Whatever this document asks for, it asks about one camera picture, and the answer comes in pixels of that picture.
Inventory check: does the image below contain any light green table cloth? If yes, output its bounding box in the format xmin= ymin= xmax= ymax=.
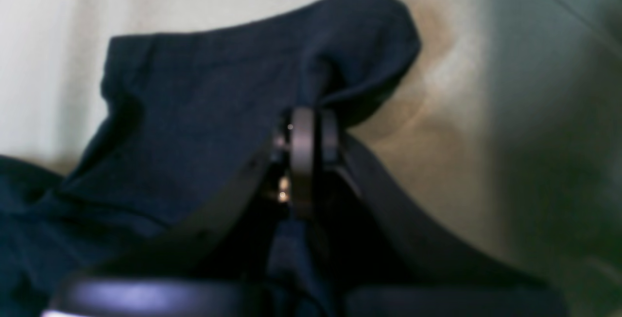
xmin=1 ymin=0 xmax=621 ymax=317

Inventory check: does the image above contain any dark navy T-shirt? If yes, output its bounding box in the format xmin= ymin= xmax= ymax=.
xmin=0 ymin=0 xmax=421 ymax=317

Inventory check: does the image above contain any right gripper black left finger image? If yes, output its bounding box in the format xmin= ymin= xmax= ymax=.
xmin=42 ymin=107 xmax=317 ymax=317

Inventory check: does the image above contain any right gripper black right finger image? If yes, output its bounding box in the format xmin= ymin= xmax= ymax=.
xmin=318 ymin=110 xmax=569 ymax=317

